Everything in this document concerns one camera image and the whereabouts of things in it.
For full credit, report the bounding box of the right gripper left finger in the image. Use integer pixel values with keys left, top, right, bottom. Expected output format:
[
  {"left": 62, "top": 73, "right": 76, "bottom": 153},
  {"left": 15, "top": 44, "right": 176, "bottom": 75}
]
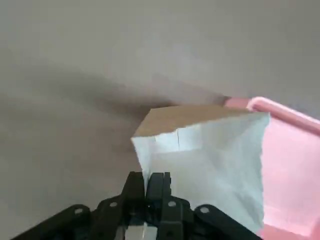
[{"left": 9, "top": 171, "right": 148, "bottom": 240}]

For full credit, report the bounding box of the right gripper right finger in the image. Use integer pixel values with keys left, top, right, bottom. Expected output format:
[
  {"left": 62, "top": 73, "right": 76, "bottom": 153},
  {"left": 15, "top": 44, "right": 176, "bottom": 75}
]
[{"left": 146, "top": 171, "right": 263, "bottom": 240}]

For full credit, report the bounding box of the kraft paper carton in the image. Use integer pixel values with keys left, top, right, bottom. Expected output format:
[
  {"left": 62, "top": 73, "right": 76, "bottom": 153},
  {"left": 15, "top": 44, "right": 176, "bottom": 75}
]
[{"left": 131, "top": 104, "right": 271, "bottom": 232}]

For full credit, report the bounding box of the pink plastic tray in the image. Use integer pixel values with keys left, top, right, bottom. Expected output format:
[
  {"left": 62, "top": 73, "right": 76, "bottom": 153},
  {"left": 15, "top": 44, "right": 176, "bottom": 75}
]
[{"left": 223, "top": 96, "right": 320, "bottom": 240}]

